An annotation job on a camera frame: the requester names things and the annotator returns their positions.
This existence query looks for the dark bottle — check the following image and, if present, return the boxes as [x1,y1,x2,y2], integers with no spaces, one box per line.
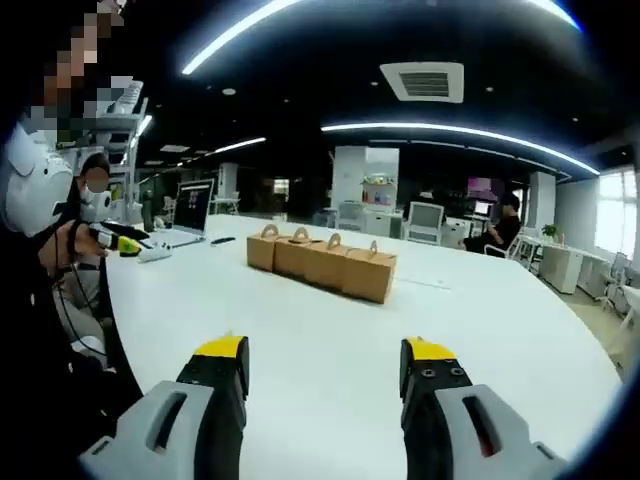
[141,189,156,232]

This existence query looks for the white office chair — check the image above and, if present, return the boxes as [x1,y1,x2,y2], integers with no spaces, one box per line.
[402,200,446,244]

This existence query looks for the grey office chairs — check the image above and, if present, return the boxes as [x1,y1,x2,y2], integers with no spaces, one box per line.
[599,252,640,316]

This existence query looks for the silver laptop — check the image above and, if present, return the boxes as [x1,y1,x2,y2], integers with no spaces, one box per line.
[149,178,216,249]

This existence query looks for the shelf rack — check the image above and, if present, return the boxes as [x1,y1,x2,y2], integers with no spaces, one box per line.
[97,74,151,226]

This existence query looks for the bright window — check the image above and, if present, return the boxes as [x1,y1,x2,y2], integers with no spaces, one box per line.
[594,169,640,261]

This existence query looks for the ceiling air vent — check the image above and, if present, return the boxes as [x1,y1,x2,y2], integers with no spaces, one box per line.
[378,60,466,105]

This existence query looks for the white chest-worn device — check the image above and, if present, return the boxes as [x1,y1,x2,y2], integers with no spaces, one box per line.
[0,122,76,239]

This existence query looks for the brown paper box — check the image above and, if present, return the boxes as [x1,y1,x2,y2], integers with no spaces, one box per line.
[246,223,289,274]
[342,239,399,305]
[303,232,359,294]
[273,226,321,282]

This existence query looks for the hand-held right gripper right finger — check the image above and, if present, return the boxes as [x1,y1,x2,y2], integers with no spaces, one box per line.
[399,335,571,480]

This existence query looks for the white ceiling light strip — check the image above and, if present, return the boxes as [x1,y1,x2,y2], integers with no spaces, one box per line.
[180,0,581,76]
[212,136,268,155]
[319,121,601,176]

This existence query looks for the white display pillar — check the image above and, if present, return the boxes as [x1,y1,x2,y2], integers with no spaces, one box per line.
[332,144,401,221]

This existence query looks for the person's black clothing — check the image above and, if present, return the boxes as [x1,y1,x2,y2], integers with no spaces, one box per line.
[0,234,146,480]

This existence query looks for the person's left hand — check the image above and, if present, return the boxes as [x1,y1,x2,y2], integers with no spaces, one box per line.
[59,221,110,266]

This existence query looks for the purple screen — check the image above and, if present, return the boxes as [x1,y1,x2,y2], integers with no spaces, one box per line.
[467,175,501,201]

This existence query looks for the white cabinet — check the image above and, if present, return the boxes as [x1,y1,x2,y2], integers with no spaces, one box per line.
[539,243,586,296]

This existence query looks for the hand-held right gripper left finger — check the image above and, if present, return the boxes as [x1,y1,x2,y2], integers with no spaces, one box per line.
[77,333,251,480]

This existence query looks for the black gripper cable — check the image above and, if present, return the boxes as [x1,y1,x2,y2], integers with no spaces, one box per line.
[49,219,109,361]

